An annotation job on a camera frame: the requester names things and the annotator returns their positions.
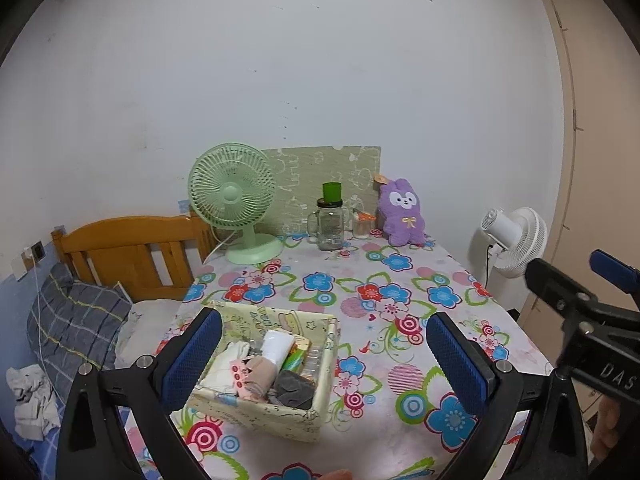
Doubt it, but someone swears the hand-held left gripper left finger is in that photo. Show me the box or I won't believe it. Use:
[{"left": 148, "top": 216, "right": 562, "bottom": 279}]
[{"left": 56, "top": 306, "right": 224, "bottom": 480}]

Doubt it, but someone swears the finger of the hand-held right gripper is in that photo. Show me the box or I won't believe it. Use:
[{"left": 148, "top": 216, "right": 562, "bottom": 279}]
[
  {"left": 525, "top": 257, "right": 608, "bottom": 328},
  {"left": 589, "top": 249, "right": 640, "bottom": 306}
]

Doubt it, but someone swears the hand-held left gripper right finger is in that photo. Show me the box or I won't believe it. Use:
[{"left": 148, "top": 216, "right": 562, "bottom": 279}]
[{"left": 425, "top": 311, "right": 588, "bottom": 480}]

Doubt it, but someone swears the beige sock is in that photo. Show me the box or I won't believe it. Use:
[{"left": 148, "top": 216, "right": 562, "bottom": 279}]
[{"left": 242, "top": 355, "right": 281, "bottom": 402}]

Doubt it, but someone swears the yellow cartoon storage box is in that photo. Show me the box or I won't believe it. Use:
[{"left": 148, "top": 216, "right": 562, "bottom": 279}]
[{"left": 186, "top": 301, "right": 337, "bottom": 443}]

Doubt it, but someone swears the green cartoon tissue packet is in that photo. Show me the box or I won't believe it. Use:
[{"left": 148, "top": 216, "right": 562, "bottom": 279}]
[{"left": 285, "top": 337, "right": 312, "bottom": 373}]

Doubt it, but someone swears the grey socks bundle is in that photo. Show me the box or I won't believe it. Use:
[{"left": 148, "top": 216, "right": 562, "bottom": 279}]
[{"left": 270, "top": 370, "right": 318, "bottom": 408}]

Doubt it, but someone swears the person's right hand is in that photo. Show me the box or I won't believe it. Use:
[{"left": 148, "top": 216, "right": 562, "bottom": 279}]
[{"left": 592, "top": 395, "right": 621, "bottom": 461}]

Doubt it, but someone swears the white bedding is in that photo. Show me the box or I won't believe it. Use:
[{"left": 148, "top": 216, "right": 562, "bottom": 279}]
[{"left": 115, "top": 299, "right": 187, "bottom": 368}]

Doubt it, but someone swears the white standing fan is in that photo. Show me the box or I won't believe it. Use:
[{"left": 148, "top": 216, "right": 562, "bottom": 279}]
[{"left": 481, "top": 206, "right": 548, "bottom": 281}]

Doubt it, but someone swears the floral tablecloth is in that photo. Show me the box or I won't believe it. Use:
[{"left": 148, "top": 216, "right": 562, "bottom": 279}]
[{"left": 122, "top": 232, "right": 556, "bottom": 480}]

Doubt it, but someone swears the beige door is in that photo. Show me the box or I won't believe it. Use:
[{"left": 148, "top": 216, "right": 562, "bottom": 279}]
[{"left": 515, "top": 0, "right": 640, "bottom": 361}]

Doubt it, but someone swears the grey plaid pillow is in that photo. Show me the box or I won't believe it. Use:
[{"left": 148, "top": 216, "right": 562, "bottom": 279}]
[{"left": 26, "top": 262, "right": 132, "bottom": 373}]

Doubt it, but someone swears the wooden bed headboard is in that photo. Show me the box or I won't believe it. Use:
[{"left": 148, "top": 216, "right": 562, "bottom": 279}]
[{"left": 51, "top": 212, "right": 216, "bottom": 303}]

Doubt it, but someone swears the purple plush bunny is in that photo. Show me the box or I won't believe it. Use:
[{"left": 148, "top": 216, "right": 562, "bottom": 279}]
[{"left": 376, "top": 176, "right": 428, "bottom": 247}]

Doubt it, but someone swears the cotton swab container orange lid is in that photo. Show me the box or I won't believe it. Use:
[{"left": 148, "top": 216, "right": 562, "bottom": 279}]
[{"left": 352, "top": 210, "right": 376, "bottom": 238}]

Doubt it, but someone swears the green desk fan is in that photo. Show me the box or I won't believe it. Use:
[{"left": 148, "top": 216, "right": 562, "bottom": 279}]
[{"left": 188, "top": 143, "right": 283, "bottom": 265}]

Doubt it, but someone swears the crumpled white cloth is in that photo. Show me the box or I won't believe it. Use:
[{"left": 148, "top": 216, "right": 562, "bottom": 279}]
[{"left": 6, "top": 364, "right": 61, "bottom": 442}]

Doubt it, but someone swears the glass jar mug green lid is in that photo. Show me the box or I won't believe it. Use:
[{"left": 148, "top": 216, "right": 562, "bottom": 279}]
[{"left": 307, "top": 182, "right": 348, "bottom": 252}]

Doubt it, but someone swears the blue bed sheet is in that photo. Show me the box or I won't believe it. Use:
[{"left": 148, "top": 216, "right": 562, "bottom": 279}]
[{"left": 0, "top": 385, "right": 66, "bottom": 480}]

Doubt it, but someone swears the green patterned board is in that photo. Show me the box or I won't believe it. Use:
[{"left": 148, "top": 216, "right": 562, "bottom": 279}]
[{"left": 261, "top": 146, "right": 382, "bottom": 238}]

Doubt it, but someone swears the white fan cable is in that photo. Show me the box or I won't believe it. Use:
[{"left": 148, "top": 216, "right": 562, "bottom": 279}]
[{"left": 205, "top": 230, "right": 236, "bottom": 261}]

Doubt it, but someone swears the wall socket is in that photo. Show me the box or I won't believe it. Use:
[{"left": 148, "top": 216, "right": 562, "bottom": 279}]
[{"left": 12, "top": 241, "right": 45, "bottom": 281}]

